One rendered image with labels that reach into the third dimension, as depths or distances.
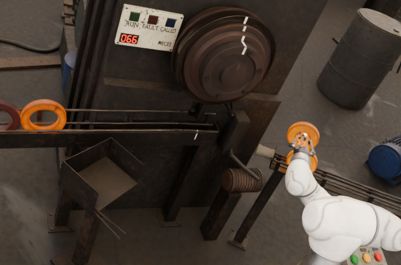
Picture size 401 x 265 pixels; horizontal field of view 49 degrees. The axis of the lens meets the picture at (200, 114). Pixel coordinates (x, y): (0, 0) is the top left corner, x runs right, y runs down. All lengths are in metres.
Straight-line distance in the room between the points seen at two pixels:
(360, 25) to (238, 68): 2.79
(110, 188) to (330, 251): 0.94
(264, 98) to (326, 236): 1.14
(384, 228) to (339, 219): 0.16
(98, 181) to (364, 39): 3.23
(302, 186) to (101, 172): 0.86
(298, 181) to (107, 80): 0.94
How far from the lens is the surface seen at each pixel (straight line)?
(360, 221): 1.39
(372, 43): 4.50
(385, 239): 1.45
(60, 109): 1.96
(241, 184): 2.33
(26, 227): 2.49
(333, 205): 1.36
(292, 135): 2.23
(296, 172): 1.92
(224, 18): 1.83
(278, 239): 2.93
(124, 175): 1.96
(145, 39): 1.93
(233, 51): 1.82
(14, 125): 2.00
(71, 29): 3.64
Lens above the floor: 1.98
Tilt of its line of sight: 34 degrees down
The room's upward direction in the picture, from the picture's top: 23 degrees clockwise
